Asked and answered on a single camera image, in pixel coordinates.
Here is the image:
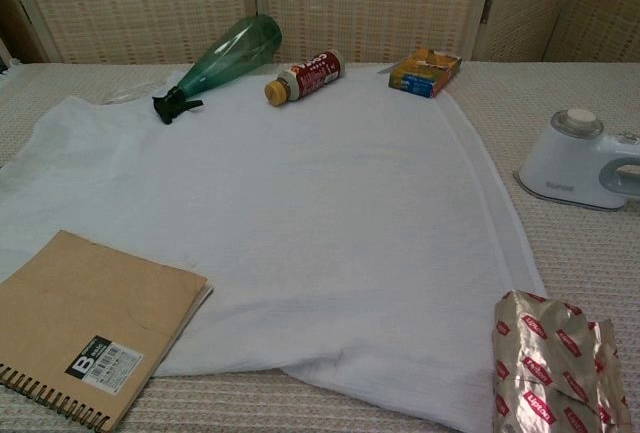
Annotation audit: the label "woven rattan folding screen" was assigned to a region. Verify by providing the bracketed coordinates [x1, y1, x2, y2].
[0, 0, 640, 65]

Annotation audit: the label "white towel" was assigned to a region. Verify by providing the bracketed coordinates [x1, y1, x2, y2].
[0, 68, 547, 433]

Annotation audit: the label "green plastic spray bottle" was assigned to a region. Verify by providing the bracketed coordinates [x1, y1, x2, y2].
[151, 13, 284, 126]

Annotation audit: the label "silver Lipton foil bag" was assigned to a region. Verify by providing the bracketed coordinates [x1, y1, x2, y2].
[492, 289, 634, 433]

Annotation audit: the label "brown kraft spiral notebook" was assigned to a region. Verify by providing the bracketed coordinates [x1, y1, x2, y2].
[0, 230, 215, 432]

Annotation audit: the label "beige woven table cover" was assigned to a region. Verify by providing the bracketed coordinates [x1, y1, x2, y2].
[0, 60, 640, 433]

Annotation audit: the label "red label bottle yellow cap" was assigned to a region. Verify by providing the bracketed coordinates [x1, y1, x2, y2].
[263, 49, 346, 108]

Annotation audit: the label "yellow blue cardboard box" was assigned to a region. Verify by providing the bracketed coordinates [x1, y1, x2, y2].
[387, 48, 464, 99]

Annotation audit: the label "white steam iron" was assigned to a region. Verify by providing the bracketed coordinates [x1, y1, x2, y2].
[513, 108, 640, 211]

